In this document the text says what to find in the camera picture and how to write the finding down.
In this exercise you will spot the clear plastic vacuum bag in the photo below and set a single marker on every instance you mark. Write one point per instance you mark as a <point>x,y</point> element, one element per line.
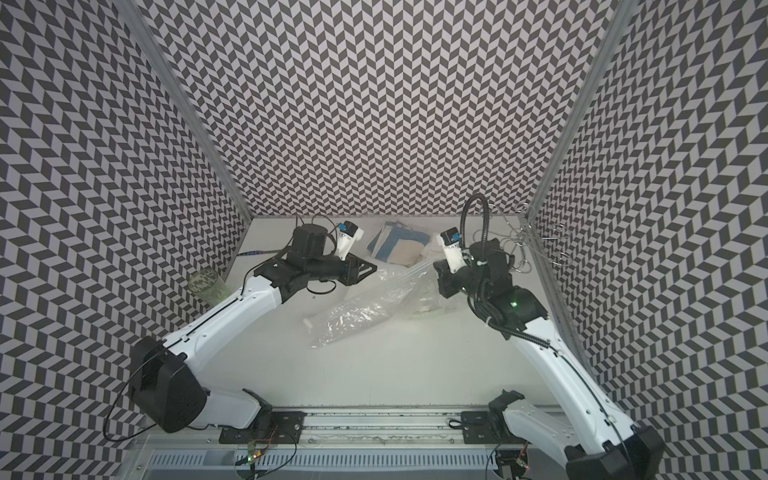
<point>392,292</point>

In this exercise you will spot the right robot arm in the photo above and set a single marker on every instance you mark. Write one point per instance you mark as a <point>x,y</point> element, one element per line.
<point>526,324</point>

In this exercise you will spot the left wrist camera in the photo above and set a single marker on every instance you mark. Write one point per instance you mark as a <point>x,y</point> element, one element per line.
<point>348,234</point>

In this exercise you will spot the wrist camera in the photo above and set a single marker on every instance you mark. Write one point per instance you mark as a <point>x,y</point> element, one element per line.
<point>348,234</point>
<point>451,244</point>

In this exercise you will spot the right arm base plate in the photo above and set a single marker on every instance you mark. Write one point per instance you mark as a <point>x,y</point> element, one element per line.
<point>477,429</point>

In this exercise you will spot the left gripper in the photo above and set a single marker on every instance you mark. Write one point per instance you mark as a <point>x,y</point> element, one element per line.
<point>351,262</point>

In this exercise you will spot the aluminium frame rail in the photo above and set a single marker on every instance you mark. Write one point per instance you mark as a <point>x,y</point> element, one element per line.
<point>406,427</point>

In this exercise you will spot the blue and cream towel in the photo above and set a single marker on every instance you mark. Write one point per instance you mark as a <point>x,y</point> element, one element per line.
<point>398,244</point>

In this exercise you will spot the green plastic cup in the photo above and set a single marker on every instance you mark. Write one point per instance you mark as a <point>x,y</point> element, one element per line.
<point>208,286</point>

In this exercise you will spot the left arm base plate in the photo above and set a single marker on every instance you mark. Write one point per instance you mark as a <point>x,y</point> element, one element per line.
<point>280,427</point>

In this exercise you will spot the purple toothbrush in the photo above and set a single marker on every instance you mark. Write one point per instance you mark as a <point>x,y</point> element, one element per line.
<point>257,252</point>

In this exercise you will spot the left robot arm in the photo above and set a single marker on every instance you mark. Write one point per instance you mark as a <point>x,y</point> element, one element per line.
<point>164,382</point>

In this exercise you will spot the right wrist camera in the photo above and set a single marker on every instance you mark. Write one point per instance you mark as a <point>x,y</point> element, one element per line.
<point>451,244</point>

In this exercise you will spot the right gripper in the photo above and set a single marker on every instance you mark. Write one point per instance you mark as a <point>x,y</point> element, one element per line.
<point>444,276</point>

